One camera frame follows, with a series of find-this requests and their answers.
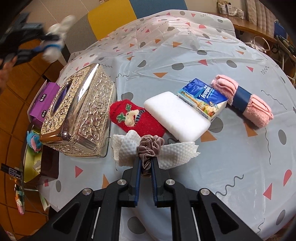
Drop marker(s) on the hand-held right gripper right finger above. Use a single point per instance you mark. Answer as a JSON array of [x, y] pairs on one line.
[[154, 180]]

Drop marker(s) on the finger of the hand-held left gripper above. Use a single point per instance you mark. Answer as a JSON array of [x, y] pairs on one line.
[[52, 37], [46, 47]]

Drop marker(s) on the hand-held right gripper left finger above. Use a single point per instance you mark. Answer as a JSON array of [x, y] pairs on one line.
[[138, 180]]

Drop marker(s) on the white socks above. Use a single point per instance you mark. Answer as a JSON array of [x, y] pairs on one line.
[[55, 27]]

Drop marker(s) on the brown satin scrunchie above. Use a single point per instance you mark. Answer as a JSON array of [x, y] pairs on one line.
[[148, 146]]

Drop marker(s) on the white paper towel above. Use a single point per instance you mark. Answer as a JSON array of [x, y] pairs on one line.
[[178, 153]]

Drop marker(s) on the red fuzzy sock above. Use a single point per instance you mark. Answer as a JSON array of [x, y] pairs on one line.
[[150, 125]]

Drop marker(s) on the white sponge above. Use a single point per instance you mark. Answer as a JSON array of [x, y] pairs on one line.
[[178, 115]]

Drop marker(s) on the blue and pink plush toy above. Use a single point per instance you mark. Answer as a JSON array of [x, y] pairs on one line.
[[32, 140]]

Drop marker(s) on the blue tissue packet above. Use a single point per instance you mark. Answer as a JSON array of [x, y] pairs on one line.
[[203, 97]]

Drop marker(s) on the gold tin box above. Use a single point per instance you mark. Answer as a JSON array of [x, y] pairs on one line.
[[30, 166]]

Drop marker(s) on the pink towel with blue band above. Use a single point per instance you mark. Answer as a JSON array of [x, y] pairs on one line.
[[256, 111]]

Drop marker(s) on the person's left hand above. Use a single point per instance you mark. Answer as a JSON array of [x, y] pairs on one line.
[[2, 74]]

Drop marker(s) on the purple tissue box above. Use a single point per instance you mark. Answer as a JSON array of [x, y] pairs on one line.
[[42, 102]]

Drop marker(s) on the silver ornate tissue box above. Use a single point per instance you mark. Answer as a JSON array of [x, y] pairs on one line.
[[87, 104]]

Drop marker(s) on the glass side table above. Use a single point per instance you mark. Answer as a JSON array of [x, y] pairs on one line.
[[27, 185]]

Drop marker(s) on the group of small cosmetic boxes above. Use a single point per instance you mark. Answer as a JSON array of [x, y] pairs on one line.
[[229, 9]]

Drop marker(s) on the wooden desk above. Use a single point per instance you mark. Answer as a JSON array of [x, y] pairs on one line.
[[249, 27]]

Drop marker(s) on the patterned beige curtain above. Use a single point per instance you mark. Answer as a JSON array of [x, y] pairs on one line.
[[259, 11]]

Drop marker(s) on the blue chair with white frame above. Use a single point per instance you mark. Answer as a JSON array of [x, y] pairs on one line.
[[279, 29]]

